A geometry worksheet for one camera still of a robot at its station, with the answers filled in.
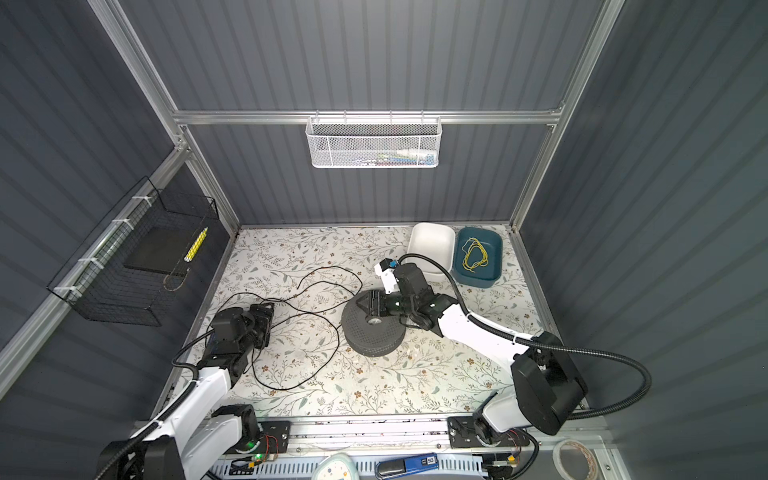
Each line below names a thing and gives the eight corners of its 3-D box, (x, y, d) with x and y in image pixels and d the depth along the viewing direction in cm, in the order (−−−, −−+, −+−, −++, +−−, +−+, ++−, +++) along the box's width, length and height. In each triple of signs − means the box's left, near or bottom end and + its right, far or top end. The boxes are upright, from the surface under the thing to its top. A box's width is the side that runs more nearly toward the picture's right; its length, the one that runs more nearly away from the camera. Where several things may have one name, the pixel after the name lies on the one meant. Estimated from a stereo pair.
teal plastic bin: (449, 282, 106) (452, 272, 101) (455, 233, 121) (458, 223, 116) (498, 291, 103) (502, 281, 99) (498, 240, 119) (502, 230, 114)
